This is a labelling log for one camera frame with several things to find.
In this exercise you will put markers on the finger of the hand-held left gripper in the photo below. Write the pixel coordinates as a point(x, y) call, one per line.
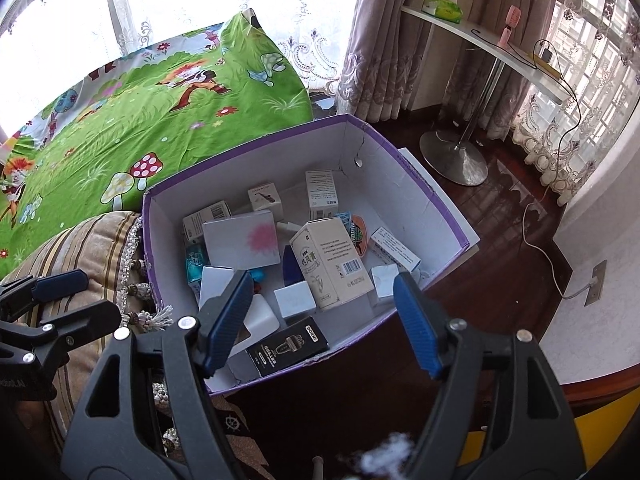
point(90, 317)
point(60, 282)

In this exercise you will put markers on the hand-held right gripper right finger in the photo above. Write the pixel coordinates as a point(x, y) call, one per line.
point(415, 325)

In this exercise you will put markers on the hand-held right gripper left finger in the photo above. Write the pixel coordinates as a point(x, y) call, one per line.
point(227, 320)

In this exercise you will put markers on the white rounded plastic case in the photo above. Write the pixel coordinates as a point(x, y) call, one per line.
point(262, 317)

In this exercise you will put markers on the small white box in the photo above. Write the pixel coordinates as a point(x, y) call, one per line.
point(384, 282)

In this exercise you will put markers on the black box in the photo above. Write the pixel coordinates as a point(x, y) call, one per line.
point(285, 347)

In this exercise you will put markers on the teal shiny packet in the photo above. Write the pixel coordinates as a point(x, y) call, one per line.
point(194, 265)

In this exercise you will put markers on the white box with pink flower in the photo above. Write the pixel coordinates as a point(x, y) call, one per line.
point(240, 242)

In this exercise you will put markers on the white box with blue label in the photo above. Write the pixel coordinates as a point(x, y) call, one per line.
point(395, 249)

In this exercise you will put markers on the dark blue box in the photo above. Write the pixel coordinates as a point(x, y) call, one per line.
point(290, 267)

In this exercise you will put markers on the tall beige box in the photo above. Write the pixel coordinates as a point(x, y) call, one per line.
point(330, 265)

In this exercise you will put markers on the round orange-rimmed disc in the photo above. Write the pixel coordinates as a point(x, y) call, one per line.
point(360, 235)

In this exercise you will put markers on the white box with saxophone print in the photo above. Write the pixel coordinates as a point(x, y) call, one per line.
point(265, 197)

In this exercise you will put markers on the purple cardboard box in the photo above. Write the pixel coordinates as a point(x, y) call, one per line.
point(390, 175)

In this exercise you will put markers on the narrow white text-covered box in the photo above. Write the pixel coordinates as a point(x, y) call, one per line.
point(322, 190)

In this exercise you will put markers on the white cotton fluff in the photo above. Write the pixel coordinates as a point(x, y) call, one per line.
point(387, 455)

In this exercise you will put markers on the embroidered lace curtain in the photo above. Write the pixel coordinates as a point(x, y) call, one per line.
point(575, 160)

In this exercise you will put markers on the pink-beige curtain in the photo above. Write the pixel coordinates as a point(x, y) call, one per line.
point(380, 50)

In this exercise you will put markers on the sheer lace curtain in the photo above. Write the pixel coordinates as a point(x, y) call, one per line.
point(310, 45)

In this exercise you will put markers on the curved white shelf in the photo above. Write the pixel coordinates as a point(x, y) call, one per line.
point(500, 50)

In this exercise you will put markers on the yellow flat item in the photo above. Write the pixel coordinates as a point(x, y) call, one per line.
point(547, 69)

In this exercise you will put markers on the black charger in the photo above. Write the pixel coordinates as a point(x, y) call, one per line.
point(546, 55)

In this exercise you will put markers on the green tissue pack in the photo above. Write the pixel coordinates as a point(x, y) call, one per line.
point(442, 8)

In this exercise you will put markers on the pink item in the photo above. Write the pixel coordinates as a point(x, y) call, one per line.
point(510, 20)

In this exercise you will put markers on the wall socket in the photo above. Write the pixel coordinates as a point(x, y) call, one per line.
point(595, 282)

